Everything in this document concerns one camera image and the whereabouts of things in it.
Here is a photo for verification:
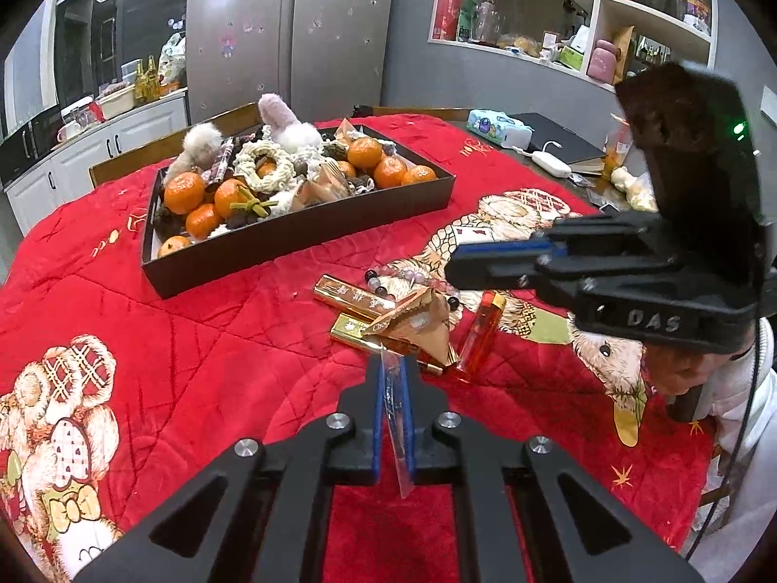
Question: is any dark kitchen window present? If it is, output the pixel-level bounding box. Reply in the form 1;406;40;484
54;0;192;104

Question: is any kraft paper bag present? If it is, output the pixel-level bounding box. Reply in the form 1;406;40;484
614;25;637;86

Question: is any white kitchen cabinet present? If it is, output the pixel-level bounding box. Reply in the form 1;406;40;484
6;91;189;238

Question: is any white basin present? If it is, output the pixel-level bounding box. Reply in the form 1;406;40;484
97;86;137;119

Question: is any cream crochet scrunchie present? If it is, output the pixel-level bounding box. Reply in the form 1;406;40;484
234;141;298;192

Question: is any clear plastic packet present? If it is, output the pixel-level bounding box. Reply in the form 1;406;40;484
379;349;417;499

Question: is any glass jar with colourful label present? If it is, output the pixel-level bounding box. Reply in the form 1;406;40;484
683;0;712;34

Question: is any white fluffy pompom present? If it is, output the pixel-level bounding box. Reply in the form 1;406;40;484
165;122;222;180

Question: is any glass pitcher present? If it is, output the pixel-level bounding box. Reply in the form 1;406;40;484
474;0;502;43

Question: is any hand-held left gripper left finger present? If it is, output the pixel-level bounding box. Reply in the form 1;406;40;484
73;355;389;583

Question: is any black microwave oven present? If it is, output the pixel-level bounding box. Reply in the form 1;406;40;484
0;115;62;186

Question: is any person's right forearm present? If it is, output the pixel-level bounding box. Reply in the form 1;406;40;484
692;319;777;566

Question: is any drink cup with straw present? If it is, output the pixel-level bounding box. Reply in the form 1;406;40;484
604;115;635;180

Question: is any blue tissue pack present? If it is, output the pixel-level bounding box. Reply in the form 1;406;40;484
467;108;535;147

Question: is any white plastic bag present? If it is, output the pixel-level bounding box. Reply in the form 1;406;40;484
159;33;188;86

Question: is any wooden chair back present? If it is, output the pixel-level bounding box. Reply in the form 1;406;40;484
89;103;262;189

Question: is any red lighter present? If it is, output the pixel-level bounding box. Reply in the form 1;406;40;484
455;291;507;374

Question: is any heap of mandarins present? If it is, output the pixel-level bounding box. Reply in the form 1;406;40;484
156;137;438;259

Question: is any dark brown tray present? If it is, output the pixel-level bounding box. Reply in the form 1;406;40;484
141;124;456;300

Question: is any red bear printed blanket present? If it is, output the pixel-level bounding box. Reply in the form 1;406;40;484
0;112;717;583

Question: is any white power adapter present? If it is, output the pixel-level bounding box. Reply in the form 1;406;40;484
513;141;574;178

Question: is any pink white fluffy toy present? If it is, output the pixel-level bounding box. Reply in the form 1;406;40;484
258;93;322;153

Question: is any olive green hair bow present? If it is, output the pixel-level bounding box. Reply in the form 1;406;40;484
231;188;277;220

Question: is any plastic bag of ginger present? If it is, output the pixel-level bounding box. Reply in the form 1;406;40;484
610;167;659;213

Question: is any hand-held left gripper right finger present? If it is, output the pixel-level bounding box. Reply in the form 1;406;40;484
401;355;711;583

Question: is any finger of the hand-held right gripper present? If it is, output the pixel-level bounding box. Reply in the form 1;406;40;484
455;212;662;259
446;255;599;310

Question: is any black cable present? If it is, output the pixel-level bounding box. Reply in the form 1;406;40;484
686;328;767;560

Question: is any crystal bead bracelet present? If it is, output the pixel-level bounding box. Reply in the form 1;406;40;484
364;258;462;317

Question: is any silver double door refrigerator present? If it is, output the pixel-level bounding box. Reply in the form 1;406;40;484
185;0;398;125

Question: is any red gift box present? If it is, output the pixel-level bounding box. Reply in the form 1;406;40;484
431;0;468;42

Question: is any dark patterned candy bar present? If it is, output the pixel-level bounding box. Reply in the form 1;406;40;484
203;137;237;186

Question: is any person's right hand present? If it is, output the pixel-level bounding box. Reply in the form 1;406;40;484
646;343;747;398

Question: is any plate of bread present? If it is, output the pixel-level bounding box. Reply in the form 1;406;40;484
498;33;542;57

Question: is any black notebook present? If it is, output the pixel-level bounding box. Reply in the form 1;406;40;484
510;112;608;174

